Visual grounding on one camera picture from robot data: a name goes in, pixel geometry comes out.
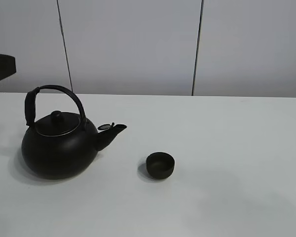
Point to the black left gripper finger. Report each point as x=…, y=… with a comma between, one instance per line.
x=7, y=66

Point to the black round teapot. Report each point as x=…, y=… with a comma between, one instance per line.
x=62, y=144

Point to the small black teacup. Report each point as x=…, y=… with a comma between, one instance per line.
x=160, y=165

